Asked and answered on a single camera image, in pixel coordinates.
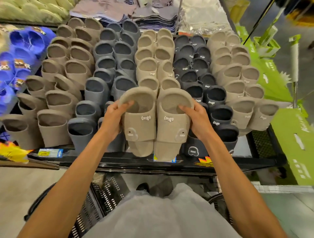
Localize person's left hand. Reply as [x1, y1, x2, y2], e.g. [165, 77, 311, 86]
[99, 100, 135, 143]

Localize person's right hand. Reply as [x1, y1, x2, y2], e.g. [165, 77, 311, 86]
[179, 100, 214, 142]

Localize grey rubber slipper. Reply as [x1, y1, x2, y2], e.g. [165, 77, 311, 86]
[84, 77, 111, 106]
[112, 75, 138, 101]
[75, 100, 102, 124]
[97, 117, 126, 153]
[104, 101, 116, 116]
[67, 117, 98, 154]

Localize beige logo rubber slipper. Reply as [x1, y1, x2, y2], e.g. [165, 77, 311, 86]
[159, 77, 182, 92]
[227, 97, 256, 130]
[248, 99, 281, 132]
[119, 87, 158, 158]
[154, 88, 196, 163]

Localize black slipper display shelf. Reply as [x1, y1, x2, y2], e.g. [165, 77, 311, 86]
[0, 14, 288, 176]

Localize beige logo slide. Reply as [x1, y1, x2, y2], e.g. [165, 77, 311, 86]
[138, 76, 160, 96]

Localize column of pale cream slippers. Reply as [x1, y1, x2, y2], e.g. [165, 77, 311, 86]
[207, 30, 266, 104]

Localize column of black slippers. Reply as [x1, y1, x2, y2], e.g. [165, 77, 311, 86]
[173, 35, 218, 89]

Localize column of grey slippers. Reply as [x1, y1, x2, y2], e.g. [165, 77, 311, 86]
[93, 19, 142, 84]

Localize column of beige slippers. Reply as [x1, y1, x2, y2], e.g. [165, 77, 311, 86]
[134, 27, 176, 82]

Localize black basket with wavy slots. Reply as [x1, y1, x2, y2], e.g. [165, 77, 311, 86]
[208, 192, 234, 227]

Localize display of taupe slides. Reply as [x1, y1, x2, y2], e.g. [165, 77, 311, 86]
[46, 17, 104, 67]

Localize display of blue cartoon slides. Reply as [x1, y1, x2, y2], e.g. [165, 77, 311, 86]
[0, 25, 57, 116]

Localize rows of beige cartoon slippers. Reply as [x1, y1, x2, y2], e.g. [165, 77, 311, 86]
[0, 23, 19, 54]

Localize person's right forearm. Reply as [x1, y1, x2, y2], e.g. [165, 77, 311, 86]
[203, 131, 289, 238]

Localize person's left forearm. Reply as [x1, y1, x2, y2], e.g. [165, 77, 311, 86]
[17, 133, 116, 238]

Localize person's light blue jeans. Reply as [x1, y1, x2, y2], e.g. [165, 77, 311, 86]
[149, 178, 174, 197]

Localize person's light grey shirt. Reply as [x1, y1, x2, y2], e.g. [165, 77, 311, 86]
[82, 182, 243, 238]

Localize yellow starburst price sticker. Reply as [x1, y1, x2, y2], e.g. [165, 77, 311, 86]
[0, 141, 34, 164]
[195, 157, 214, 168]

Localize green cardboard box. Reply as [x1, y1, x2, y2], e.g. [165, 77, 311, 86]
[235, 25, 253, 47]
[271, 108, 314, 187]
[250, 44, 294, 103]

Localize green white mop bucket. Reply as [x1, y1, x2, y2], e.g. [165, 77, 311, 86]
[253, 24, 282, 59]

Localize clear plastic wrapped goods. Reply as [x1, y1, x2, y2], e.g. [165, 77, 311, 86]
[181, 0, 234, 37]

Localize stack of navy folded textiles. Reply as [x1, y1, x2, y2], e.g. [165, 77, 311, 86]
[70, 0, 181, 34]

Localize white wire grid panel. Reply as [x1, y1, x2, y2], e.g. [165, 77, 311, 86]
[253, 181, 314, 195]

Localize white handle green mop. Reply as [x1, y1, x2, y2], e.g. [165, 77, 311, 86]
[289, 34, 302, 109]

